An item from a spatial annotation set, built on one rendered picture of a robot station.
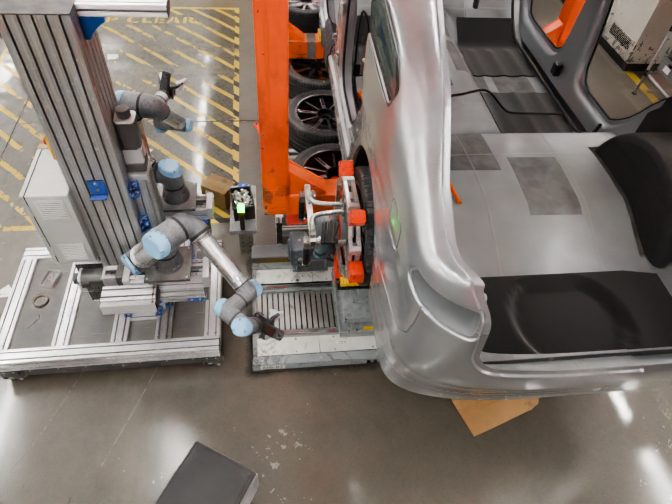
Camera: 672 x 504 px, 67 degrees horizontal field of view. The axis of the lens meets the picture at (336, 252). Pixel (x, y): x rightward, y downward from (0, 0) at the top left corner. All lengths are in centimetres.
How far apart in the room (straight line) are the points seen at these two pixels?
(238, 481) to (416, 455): 103
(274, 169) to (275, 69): 64
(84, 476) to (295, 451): 111
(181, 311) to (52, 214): 101
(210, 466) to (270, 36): 205
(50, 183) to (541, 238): 243
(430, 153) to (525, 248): 109
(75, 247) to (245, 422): 133
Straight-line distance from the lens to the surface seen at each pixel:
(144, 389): 332
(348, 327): 323
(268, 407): 316
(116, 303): 277
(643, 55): 705
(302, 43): 481
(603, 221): 313
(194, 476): 271
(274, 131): 289
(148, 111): 268
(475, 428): 327
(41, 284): 365
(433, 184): 185
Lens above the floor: 290
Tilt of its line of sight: 50 degrees down
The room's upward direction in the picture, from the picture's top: 6 degrees clockwise
